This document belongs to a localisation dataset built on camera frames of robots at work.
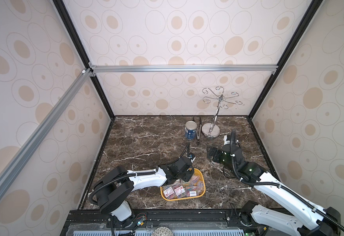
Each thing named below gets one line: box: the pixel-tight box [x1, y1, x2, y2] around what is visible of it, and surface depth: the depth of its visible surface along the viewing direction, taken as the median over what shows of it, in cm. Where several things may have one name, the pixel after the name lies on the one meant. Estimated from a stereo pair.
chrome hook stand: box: [201, 86, 243, 139], surface depth 91 cm
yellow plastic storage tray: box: [160, 168, 206, 201], surface depth 80 cm
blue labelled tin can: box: [184, 120, 198, 141], surface depth 102 cm
